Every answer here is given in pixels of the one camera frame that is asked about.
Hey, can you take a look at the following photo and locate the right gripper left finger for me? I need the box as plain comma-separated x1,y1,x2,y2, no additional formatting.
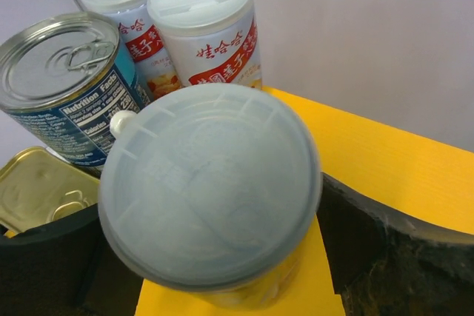
1,206,143,315

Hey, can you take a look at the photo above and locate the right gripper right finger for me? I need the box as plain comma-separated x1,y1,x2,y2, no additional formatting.
317,175,473,315

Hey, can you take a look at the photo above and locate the gold rectangular tin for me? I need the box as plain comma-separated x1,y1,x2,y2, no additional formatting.
1,147,99,234

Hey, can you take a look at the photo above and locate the orange blue tall canister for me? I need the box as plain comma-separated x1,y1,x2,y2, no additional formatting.
98,84,322,310

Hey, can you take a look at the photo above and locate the blue labelled gold-top can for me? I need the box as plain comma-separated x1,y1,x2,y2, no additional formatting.
1,12,153,176

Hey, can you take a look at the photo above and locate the white orange snack canister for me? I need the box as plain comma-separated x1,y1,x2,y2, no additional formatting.
81,0,182,99

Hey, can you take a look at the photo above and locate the white red snack canister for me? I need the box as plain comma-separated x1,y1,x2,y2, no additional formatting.
147,0,262,89

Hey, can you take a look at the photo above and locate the yellow wooden shelf cabinet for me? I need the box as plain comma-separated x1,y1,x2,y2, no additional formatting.
136,87,473,315

